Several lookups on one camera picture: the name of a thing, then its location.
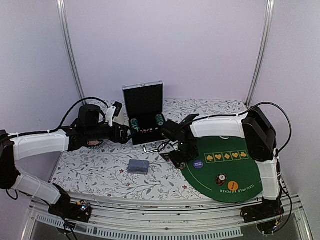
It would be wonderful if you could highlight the red patterned bowl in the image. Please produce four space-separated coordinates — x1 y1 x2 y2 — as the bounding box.
86 140 104 148

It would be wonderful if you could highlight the orange poker chip stack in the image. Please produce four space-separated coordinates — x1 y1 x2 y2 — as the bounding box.
216 174 226 186

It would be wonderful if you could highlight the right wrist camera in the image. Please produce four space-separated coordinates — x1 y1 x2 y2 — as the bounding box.
160 120 190 142

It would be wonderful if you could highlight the clear dealer button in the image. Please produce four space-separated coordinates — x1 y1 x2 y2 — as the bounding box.
219 136 230 140

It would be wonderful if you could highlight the purple small blind button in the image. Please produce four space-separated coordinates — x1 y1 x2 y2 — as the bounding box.
193 160 204 170

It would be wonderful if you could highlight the blue playing card deck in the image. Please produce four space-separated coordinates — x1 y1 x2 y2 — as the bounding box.
127 159 150 175

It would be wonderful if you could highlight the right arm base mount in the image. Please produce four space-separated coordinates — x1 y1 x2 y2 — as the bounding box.
240 198 285 235

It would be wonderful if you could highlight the cream ribbed ceramic mug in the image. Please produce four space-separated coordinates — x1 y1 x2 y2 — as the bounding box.
114 110 126 125

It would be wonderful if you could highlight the aluminium poker case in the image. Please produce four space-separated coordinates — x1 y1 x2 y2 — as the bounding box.
122 80 166 148

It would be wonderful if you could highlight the red dice row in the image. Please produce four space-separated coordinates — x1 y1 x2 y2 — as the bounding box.
140 127 159 134

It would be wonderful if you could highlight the left aluminium frame post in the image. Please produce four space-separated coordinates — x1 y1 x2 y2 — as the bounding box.
56 0 85 99

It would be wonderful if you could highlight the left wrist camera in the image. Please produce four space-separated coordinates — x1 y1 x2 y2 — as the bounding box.
75 101 123 130

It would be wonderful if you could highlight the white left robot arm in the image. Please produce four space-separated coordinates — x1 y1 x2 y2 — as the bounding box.
0 123 136 217

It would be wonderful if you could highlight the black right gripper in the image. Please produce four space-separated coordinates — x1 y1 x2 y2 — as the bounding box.
168 140 199 169

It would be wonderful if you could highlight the right aluminium frame post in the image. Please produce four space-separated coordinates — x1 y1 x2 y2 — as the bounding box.
245 0 275 107

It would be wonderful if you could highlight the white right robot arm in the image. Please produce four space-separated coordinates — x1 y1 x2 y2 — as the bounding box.
161 102 286 218

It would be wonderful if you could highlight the orange big blind button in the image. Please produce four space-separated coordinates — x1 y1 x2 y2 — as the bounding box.
227 181 239 192

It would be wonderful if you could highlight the front aluminium rail base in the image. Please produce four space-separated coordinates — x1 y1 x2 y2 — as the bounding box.
21 193 314 240

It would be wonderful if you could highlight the aluminium frame post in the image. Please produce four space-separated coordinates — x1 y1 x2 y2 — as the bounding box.
245 0 275 107
56 0 85 99

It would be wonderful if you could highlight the green round poker mat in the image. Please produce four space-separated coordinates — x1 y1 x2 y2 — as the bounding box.
180 136 263 203

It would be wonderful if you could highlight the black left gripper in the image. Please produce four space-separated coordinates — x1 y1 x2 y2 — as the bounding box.
86 121 138 144

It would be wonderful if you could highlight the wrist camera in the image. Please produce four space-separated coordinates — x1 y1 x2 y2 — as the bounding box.
75 101 123 130
160 120 190 142

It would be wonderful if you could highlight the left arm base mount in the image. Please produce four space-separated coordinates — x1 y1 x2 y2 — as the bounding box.
48 197 92 223

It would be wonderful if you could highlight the green poker chip stack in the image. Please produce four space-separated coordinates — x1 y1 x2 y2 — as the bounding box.
155 114 165 126

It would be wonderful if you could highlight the green blue chip stack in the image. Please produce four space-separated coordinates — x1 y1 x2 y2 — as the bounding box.
130 118 140 132

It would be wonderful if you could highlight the triangular all in marker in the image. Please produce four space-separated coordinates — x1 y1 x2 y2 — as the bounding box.
159 153 171 162

